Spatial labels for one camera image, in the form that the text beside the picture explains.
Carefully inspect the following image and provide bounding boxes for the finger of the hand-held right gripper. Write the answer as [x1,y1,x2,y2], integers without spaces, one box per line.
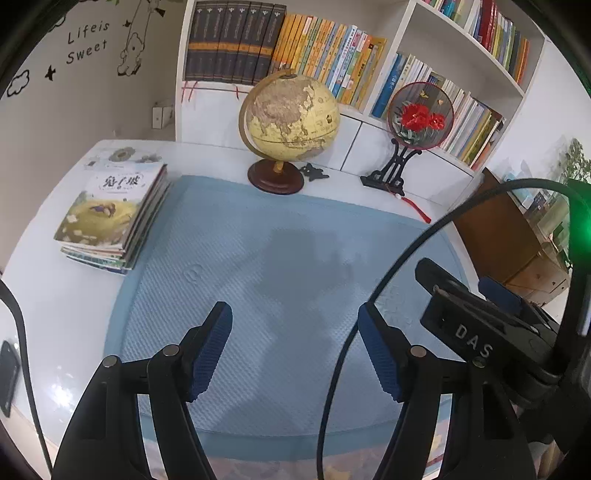
[414,257,560,371]
[477,275,563,339]

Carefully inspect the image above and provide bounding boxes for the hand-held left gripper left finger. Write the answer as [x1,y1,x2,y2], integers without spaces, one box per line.
[53,301,234,480]

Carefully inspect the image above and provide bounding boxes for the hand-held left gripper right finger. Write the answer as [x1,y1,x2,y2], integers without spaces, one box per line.
[358,303,537,480]

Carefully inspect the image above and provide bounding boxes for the stack of books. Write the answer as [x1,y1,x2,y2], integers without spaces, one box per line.
[53,161,171,277]

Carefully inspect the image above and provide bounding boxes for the brown wooden cabinet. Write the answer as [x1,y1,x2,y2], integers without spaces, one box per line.
[455,168,573,308]

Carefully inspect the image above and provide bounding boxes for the light blue table mat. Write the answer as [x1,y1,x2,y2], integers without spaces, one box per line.
[108,174,469,462]

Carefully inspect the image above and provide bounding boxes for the green potted plant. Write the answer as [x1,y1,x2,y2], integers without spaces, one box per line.
[556,137,591,186]

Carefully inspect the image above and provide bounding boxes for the row of pale thin volumes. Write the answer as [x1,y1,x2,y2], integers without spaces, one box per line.
[372,53,507,169]

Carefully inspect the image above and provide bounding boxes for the small black ornament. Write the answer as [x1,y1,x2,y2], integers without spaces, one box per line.
[299,162,331,184]

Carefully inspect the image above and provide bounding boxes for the round red flower fan ornament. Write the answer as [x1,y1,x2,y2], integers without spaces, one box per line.
[360,80,456,225]

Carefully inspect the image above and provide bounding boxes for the black flat device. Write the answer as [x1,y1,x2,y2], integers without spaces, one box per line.
[0,340,22,419]

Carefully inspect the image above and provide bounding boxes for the white bookshelf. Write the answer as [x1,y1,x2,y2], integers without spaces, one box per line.
[175,0,548,195]

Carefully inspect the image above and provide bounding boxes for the white cardboard box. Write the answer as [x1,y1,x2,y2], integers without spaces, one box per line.
[152,104,175,130]

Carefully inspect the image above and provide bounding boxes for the yellow globe on wooden base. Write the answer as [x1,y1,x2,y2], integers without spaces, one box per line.
[238,68,341,195]

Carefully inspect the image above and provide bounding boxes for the row of red green volumes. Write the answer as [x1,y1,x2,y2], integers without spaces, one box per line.
[425,0,532,86]

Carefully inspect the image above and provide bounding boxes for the black rod with red tassels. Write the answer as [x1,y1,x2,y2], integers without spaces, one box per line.
[181,79,241,112]

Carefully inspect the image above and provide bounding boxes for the row of yellow colourful volumes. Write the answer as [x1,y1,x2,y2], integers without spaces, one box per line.
[270,14,387,110]

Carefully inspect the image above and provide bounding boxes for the row of dark hardcover volumes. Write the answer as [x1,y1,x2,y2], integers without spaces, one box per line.
[184,0,288,86]

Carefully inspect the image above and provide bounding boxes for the black cable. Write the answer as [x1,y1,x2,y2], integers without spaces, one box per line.
[0,277,54,480]
[318,178,591,480]

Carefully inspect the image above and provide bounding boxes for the bear on swing wall sticker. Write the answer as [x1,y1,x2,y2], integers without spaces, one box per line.
[117,0,167,77]

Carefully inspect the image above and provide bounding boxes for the black cloud wall sticker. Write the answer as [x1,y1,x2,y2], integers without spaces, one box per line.
[4,69,31,99]

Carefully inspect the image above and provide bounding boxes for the black lettering wall sticker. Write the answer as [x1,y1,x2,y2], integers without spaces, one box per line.
[66,21,112,66]

